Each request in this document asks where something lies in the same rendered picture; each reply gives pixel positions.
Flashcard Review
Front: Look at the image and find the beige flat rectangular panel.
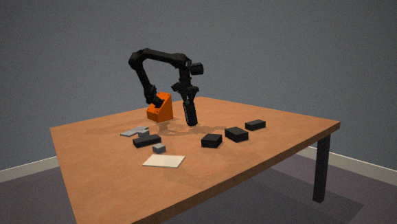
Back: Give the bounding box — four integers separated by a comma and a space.
142, 154, 185, 168

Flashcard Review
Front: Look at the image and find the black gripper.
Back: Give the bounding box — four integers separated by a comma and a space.
177, 76, 199, 105

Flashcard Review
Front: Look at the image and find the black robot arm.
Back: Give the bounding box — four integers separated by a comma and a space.
128, 48, 203, 108

